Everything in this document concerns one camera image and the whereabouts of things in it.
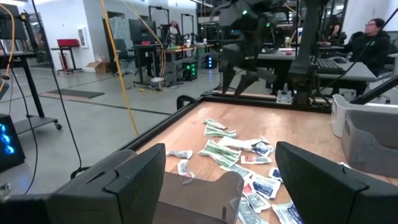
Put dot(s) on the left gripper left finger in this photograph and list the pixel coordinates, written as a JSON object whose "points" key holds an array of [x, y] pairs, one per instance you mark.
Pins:
{"points": [[130, 193]]}

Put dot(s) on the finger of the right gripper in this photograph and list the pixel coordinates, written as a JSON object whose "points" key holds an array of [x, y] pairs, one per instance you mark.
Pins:
{"points": [[228, 79], [247, 84]]}

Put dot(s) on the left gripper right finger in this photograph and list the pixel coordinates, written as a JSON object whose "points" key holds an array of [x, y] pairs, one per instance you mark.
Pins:
{"points": [[326, 193]]}

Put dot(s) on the white alcohol wipe packet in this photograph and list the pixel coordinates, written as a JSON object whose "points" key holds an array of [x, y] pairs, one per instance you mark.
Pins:
{"points": [[250, 213], [265, 186], [237, 171], [287, 214], [262, 148], [276, 174]]}

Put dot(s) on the white bandage packet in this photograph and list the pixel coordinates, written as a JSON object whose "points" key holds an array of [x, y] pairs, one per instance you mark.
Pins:
{"points": [[236, 143]]}

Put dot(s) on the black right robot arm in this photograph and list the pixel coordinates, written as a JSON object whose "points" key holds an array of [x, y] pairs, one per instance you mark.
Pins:
{"points": [[306, 46]]}

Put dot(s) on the computer with blue light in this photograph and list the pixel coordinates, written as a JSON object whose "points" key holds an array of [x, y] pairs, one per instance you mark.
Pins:
{"points": [[210, 61]]}

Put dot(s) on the computer with green lights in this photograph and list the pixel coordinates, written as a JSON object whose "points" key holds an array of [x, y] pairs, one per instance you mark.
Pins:
{"points": [[189, 71]]}

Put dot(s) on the cluttered wooden desk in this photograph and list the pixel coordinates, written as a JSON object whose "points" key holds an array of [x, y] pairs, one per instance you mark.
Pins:
{"points": [[186, 48]]}

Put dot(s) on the brown translucent plastic bin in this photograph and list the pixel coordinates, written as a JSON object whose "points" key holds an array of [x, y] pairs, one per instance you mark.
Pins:
{"points": [[370, 146]]}

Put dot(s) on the person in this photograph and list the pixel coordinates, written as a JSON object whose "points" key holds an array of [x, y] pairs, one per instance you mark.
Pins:
{"points": [[370, 46], [335, 31], [174, 28]]}

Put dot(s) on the light grey plastic bin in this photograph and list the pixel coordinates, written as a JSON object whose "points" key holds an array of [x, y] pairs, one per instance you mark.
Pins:
{"points": [[335, 118]]}

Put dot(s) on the black monitor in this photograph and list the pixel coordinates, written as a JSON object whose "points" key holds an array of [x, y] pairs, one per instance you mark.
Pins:
{"points": [[141, 31]]}

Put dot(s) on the grey office chair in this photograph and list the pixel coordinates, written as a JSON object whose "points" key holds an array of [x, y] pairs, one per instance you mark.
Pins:
{"points": [[124, 56]]}

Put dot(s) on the grey desk with keyboard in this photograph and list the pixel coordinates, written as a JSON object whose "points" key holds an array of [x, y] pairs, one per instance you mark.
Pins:
{"points": [[357, 73]]}

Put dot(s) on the black diagonal beam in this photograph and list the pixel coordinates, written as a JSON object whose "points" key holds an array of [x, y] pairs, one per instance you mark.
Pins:
{"points": [[376, 91]]}

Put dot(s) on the dark floor mat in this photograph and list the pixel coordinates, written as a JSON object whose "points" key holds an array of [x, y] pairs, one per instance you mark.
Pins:
{"points": [[73, 94]]}

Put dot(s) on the cardboard box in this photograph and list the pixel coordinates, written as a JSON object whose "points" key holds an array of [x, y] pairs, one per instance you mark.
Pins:
{"points": [[99, 67]]}

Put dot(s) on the computer with blue lights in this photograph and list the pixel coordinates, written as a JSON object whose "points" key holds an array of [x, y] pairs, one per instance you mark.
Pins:
{"points": [[9, 143]]}

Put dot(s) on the black rolling stand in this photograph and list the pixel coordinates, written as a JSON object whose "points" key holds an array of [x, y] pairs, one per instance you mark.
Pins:
{"points": [[31, 77]]}

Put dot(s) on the red cart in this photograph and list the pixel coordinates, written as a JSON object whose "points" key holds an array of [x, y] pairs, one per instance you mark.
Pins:
{"points": [[67, 43]]}

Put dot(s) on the white wall picture frame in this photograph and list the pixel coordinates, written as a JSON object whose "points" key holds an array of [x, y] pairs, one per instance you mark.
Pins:
{"points": [[82, 37]]}

